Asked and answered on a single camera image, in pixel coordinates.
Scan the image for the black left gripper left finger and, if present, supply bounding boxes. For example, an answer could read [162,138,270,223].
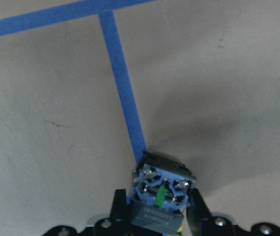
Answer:
[109,189,131,236]

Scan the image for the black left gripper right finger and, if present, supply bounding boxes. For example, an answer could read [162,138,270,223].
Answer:
[186,188,211,236]

